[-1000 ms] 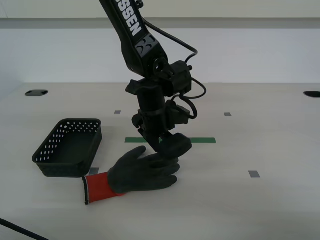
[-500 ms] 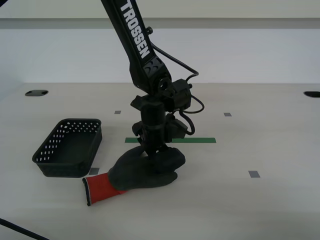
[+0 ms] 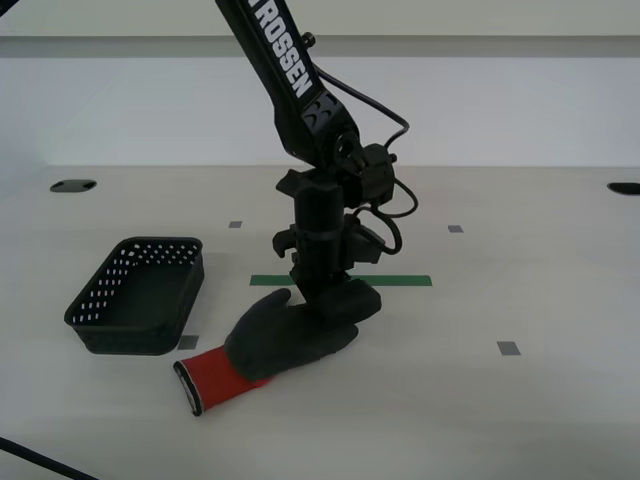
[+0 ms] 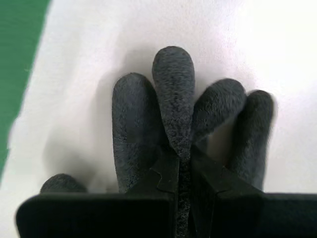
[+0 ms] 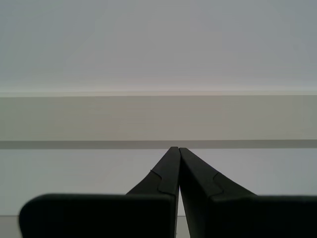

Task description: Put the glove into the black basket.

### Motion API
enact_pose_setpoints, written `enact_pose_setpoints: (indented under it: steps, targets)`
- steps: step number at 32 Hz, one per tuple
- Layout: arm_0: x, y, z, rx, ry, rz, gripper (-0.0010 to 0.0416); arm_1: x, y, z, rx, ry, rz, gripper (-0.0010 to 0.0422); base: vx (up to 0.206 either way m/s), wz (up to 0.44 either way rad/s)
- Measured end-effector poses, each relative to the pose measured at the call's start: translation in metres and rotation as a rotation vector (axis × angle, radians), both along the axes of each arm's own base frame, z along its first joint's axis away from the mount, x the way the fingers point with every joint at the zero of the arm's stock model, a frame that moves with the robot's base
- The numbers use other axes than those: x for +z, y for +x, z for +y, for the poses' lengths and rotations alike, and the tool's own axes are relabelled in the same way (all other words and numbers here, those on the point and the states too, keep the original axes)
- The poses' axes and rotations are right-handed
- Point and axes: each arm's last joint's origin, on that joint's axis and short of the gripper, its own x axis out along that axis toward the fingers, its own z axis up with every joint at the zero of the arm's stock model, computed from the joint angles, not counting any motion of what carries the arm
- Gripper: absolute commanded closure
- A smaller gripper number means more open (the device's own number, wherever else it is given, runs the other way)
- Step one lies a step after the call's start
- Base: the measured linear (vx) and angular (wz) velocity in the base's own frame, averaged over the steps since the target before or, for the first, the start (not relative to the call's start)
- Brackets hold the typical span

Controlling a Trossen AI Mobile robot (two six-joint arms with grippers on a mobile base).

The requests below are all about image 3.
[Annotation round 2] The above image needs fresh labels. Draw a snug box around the thick black cable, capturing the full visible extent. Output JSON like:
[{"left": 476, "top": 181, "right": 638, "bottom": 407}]
[{"left": 0, "top": 435, "right": 105, "bottom": 480}]

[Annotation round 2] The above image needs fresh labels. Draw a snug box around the black looped camera cable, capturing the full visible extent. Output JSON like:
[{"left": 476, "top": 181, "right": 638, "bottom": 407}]
[{"left": 349, "top": 179, "right": 419, "bottom": 256}]

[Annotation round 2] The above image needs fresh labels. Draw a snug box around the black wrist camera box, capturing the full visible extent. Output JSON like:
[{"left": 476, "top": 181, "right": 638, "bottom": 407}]
[{"left": 343, "top": 212, "right": 387, "bottom": 266}]

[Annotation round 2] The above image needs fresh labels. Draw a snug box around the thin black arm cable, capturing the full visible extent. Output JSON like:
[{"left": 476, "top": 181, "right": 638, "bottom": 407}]
[{"left": 302, "top": 31, "right": 411, "bottom": 157}]

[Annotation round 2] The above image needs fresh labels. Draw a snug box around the black perforated plastic basket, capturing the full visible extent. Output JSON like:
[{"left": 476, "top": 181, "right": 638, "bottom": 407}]
[{"left": 63, "top": 236, "right": 206, "bottom": 357}]

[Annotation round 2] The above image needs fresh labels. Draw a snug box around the green tape strip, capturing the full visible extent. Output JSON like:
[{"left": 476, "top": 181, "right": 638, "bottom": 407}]
[{"left": 249, "top": 274, "right": 433, "bottom": 289}]

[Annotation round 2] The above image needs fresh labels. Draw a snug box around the black glove with red cuff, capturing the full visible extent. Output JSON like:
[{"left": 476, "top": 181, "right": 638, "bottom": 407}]
[{"left": 173, "top": 281, "right": 384, "bottom": 416}]

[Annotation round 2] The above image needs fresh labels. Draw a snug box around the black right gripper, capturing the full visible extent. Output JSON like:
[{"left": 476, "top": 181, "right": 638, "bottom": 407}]
[{"left": 271, "top": 223, "right": 352, "bottom": 306}]

